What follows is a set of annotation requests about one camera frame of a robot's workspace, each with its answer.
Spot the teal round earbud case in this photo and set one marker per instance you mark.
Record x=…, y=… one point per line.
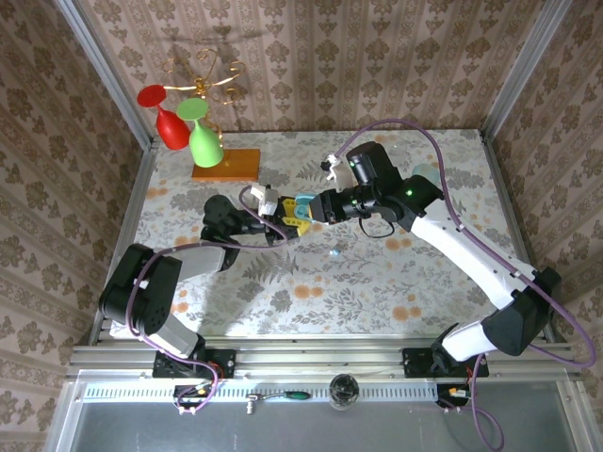
x=304, y=207

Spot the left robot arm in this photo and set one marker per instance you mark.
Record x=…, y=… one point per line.
x=136, y=296

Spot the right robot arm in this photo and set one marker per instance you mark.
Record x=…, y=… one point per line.
x=471, y=254

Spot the clear wine glass lying down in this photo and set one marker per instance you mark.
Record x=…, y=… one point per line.
x=335, y=252

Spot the teal frosted cup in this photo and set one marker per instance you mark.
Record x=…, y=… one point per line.
x=424, y=170

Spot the green plastic wine glass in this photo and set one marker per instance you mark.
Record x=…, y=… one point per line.
x=205, y=146

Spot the red plastic wine glass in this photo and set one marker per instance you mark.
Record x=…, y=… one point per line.
x=172, y=129

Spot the round glass jar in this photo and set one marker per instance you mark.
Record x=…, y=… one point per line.
x=344, y=391

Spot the black power connector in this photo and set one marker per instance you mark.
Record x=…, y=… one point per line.
x=188, y=391
x=447, y=393

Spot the grey metal sheet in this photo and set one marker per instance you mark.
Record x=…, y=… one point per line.
x=306, y=433

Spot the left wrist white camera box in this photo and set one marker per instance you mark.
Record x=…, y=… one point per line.
x=268, y=200

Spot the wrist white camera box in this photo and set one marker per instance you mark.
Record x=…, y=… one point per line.
x=341, y=172
x=268, y=200

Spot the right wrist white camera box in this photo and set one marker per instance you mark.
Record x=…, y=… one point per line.
x=341, y=172

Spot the aluminium side rail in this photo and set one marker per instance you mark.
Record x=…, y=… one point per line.
x=503, y=188
x=136, y=188

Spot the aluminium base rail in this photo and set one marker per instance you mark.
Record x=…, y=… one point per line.
x=306, y=358

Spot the aluminium frame post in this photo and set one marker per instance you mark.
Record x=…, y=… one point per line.
x=112, y=75
x=524, y=70

